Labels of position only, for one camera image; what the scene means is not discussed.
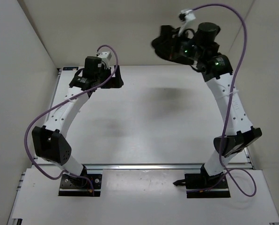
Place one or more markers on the left blue table label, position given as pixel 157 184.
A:
pixel 70 68

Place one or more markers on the aluminium table rail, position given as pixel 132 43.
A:
pixel 151 166

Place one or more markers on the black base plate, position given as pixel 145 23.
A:
pixel 198 186
pixel 70 186

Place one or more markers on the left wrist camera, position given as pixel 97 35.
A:
pixel 105 56

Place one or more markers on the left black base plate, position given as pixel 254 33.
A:
pixel 70 186

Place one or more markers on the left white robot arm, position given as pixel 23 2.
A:
pixel 49 140

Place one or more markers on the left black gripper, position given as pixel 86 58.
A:
pixel 116 81

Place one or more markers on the black skirt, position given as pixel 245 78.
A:
pixel 168 45

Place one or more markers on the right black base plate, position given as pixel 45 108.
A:
pixel 198 186

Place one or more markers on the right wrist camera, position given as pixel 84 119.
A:
pixel 186 15

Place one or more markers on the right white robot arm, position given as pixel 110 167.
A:
pixel 238 131

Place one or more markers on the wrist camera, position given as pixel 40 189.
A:
pixel 105 56
pixel 186 15

